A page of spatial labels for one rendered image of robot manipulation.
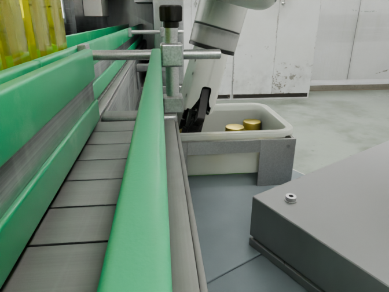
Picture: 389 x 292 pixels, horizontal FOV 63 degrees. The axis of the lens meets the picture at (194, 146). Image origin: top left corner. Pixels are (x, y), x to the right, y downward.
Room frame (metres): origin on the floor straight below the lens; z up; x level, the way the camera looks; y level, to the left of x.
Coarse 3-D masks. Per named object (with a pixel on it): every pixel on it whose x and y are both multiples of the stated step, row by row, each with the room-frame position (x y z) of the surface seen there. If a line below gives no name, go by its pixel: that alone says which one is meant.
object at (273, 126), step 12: (216, 108) 0.60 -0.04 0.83; (228, 108) 0.60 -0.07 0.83; (240, 108) 0.60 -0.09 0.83; (252, 108) 0.61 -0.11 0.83; (264, 108) 0.58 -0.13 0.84; (180, 120) 0.59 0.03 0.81; (204, 120) 0.60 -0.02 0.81; (216, 120) 0.60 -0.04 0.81; (228, 120) 0.60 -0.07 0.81; (240, 120) 0.60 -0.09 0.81; (264, 120) 0.57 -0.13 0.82; (276, 120) 0.51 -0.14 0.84; (204, 132) 0.44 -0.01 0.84; (216, 132) 0.44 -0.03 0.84; (228, 132) 0.44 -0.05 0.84; (240, 132) 0.44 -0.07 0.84; (252, 132) 0.44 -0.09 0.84; (264, 132) 0.44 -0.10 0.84; (276, 132) 0.45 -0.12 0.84; (288, 132) 0.45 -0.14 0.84
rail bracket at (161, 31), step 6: (162, 24) 1.03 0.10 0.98; (132, 30) 1.03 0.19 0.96; (138, 30) 1.03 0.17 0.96; (144, 30) 1.03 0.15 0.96; (150, 30) 1.03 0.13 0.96; (156, 30) 1.03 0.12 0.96; (162, 30) 1.03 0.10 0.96; (180, 30) 1.04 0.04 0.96; (162, 36) 1.03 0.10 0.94; (138, 66) 1.01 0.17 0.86; (144, 66) 1.01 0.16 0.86; (138, 72) 1.03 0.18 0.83; (138, 78) 1.01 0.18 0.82; (138, 84) 1.01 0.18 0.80
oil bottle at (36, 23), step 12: (24, 0) 0.29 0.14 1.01; (36, 0) 0.31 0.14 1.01; (24, 12) 0.29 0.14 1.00; (36, 12) 0.31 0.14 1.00; (24, 24) 0.29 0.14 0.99; (36, 24) 0.30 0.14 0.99; (48, 24) 0.33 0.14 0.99; (36, 36) 0.30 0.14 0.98; (48, 36) 0.33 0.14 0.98; (36, 48) 0.29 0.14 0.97; (48, 48) 0.32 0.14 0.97
